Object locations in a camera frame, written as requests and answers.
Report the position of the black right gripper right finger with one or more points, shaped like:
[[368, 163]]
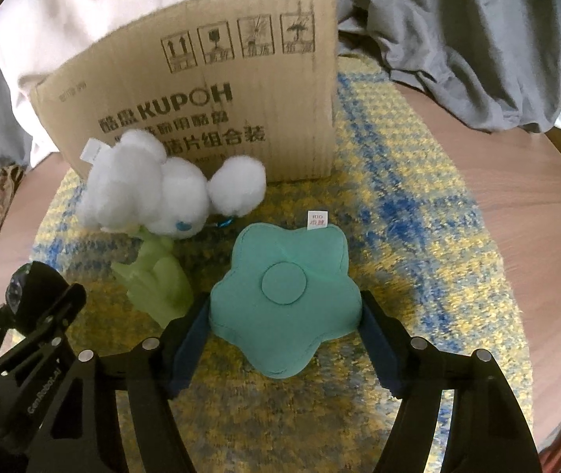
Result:
[[487, 430]]

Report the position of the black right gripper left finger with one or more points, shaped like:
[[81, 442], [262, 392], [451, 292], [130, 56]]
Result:
[[81, 429]]

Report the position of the teal star plush cushion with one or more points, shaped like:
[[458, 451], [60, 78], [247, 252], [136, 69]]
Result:
[[287, 291]]

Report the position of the green plush toy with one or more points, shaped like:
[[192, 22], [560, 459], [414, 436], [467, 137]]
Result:
[[155, 282]]

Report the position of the white plush toy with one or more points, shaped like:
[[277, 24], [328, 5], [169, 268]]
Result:
[[134, 184]]

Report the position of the yellow blue woven mat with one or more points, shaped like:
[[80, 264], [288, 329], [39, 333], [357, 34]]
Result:
[[417, 241]]

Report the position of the pale pink bed sheet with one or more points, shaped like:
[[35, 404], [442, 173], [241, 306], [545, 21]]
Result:
[[38, 36]]

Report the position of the brown cardboard box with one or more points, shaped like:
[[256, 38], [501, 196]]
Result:
[[210, 79]]

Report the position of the grey bed duvet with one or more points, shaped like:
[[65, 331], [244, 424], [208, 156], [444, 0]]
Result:
[[494, 64]]

